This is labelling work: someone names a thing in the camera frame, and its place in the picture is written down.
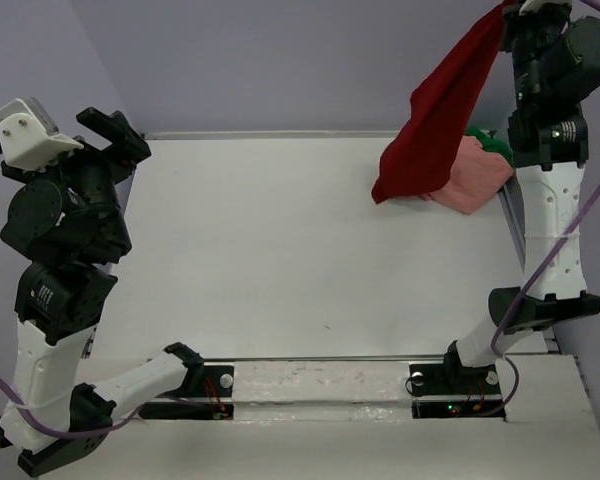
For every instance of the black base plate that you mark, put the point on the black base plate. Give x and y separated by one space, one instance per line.
435 395
210 399

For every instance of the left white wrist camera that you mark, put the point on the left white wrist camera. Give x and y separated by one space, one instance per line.
29 138

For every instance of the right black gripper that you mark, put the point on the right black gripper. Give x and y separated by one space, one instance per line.
516 19

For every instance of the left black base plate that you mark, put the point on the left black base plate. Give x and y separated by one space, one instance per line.
210 399

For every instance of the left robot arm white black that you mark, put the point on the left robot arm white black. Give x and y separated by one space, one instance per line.
51 418

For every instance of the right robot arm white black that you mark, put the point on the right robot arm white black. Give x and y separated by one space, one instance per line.
556 62

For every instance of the pink t shirt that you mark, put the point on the pink t shirt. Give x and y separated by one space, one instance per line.
476 177

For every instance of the green t shirt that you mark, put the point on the green t shirt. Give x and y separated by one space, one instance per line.
490 143

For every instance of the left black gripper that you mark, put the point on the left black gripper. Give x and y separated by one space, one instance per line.
133 147

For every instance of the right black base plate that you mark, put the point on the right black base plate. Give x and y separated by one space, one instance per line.
435 395

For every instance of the dark red t shirt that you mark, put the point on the dark red t shirt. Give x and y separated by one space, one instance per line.
419 160

